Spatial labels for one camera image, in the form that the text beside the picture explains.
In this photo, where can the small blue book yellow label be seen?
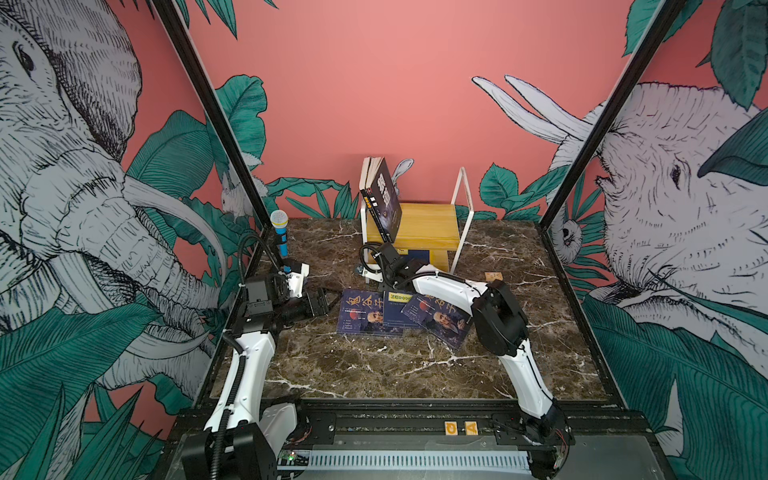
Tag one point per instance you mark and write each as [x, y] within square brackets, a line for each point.
[394, 303]

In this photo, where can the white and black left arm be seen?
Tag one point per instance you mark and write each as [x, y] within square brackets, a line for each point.
[242, 439]

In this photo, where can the right black frame post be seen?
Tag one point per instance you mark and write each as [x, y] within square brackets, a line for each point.
[651, 39]

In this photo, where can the black front rail base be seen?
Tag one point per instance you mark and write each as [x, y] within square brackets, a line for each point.
[456, 439]

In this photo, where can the left black frame post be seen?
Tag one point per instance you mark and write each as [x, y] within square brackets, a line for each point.
[176, 30]

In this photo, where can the dark blue book white label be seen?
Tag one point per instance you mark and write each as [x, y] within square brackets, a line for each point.
[421, 255]

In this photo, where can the dark brown leaning book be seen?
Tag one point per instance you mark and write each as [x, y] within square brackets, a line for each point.
[370, 167]

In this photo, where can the black book white characters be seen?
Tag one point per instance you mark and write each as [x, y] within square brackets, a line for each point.
[387, 203]

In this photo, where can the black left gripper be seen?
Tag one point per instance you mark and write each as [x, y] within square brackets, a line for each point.
[321, 309]

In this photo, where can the black frame post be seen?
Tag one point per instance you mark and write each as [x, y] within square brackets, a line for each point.
[651, 39]
[176, 30]

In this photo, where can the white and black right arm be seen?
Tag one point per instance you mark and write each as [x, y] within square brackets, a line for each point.
[500, 324]

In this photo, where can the blue toy microphone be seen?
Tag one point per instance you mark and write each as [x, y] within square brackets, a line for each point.
[279, 220]

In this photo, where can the small wooden block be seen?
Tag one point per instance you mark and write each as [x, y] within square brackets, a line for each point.
[493, 276]

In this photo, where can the purple portrait book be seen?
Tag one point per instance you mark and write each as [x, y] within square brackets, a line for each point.
[362, 313]
[443, 320]

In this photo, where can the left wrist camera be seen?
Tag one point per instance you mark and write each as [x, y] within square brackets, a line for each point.
[296, 273]

